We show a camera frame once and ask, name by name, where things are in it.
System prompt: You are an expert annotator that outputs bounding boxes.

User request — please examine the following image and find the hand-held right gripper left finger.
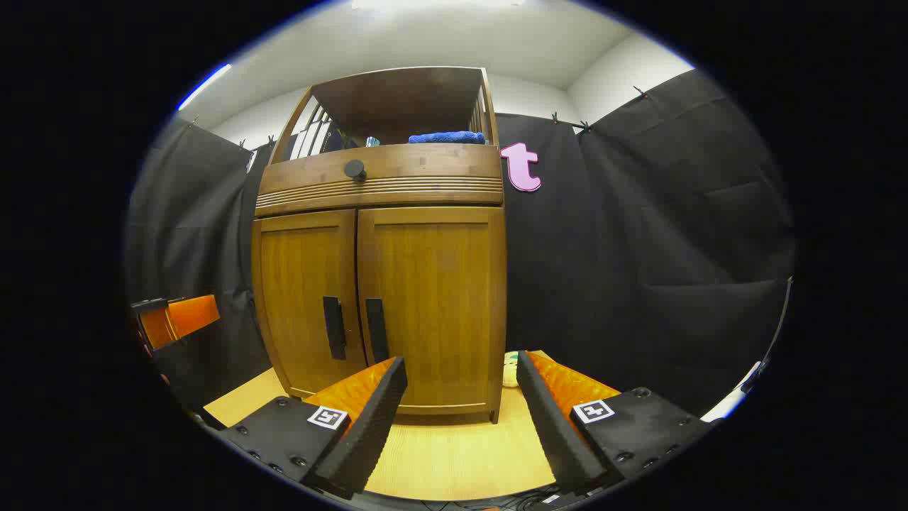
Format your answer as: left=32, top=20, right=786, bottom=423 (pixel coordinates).
left=213, top=356, right=409, bottom=500

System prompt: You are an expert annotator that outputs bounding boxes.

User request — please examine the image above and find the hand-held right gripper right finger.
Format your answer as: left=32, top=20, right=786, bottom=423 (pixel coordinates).
left=516, top=350, right=716, bottom=496

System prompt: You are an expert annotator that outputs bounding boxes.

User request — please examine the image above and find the black door handle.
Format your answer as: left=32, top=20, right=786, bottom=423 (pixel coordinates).
left=365, top=298, right=390, bottom=364
left=323, top=296, right=348, bottom=361

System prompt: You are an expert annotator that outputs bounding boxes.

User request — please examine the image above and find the wooden shoe cabinet door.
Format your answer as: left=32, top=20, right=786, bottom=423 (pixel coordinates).
left=253, top=209, right=366, bottom=398
left=357, top=206, right=506, bottom=416

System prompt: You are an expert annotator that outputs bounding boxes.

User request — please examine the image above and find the wooden double-door shoe cabinet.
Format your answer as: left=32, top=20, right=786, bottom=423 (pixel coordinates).
left=252, top=66, right=508, bottom=424

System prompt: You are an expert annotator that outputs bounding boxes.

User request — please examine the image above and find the wooden cabinet drawer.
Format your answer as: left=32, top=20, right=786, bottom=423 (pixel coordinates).
left=255, top=144, right=504, bottom=217

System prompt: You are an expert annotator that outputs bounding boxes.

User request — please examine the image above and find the black backdrop cloth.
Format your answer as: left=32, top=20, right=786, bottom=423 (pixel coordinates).
left=124, top=69, right=795, bottom=419

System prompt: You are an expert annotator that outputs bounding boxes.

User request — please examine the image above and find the blue folded towel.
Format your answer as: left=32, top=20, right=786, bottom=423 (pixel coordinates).
left=408, top=131, right=487, bottom=145

